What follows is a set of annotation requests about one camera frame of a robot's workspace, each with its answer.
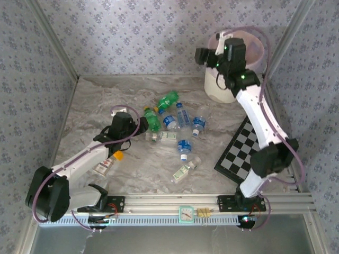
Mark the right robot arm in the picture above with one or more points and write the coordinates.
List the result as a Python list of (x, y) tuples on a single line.
[(254, 113)]

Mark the tall clear bottle blue print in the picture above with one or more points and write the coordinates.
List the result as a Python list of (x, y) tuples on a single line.
[(182, 116)]

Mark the grey metal panel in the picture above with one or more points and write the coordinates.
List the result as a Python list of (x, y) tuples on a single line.
[(169, 240)]

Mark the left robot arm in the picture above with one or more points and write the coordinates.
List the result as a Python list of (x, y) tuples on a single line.
[(79, 161)]

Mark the right black controller board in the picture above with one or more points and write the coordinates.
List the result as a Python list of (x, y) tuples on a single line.
[(247, 222)]

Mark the aluminium mounting rail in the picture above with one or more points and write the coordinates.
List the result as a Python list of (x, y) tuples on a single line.
[(169, 201)]

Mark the small teal clock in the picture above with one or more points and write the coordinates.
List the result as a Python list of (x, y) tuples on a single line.
[(186, 215)]

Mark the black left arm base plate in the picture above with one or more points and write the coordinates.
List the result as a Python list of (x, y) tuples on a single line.
[(119, 205)]

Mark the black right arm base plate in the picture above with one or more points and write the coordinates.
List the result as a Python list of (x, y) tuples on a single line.
[(225, 203)]

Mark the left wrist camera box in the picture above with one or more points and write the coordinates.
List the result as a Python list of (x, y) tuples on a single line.
[(113, 113)]

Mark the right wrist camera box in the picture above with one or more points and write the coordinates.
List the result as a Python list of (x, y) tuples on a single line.
[(219, 47)]

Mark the black controller board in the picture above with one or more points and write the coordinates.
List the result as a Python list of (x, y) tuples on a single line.
[(247, 222), (99, 221)]

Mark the aluminium side rail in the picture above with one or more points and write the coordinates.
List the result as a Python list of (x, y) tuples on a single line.
[(269, 91)]

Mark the white waste bin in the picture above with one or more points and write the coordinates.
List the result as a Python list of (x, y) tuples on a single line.
[(217, 87)]

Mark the left black controller board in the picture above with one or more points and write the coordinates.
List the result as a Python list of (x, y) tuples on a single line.
[(99, 221)]

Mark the pink plastic bin liner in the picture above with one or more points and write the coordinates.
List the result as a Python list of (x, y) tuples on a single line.
[(254, 50)]

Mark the aluminium frame post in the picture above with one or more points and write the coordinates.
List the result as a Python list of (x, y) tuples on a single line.
[(54, 39), (287, 39)]

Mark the green plastic bottle yellow cap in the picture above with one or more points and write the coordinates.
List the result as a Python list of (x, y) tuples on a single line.
[(167, 101), (152, 119)]

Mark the clear bottle orange cap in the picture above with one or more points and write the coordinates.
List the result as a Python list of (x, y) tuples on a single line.
[(106, 165)]

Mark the wooden clip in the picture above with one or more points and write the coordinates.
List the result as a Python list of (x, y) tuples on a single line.
[(204, 212)]

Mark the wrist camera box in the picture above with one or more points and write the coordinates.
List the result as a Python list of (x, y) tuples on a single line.
[(113, 113), (219, 47)]

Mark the black white chessboard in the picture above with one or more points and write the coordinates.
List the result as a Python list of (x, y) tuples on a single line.
[(235, 158)]

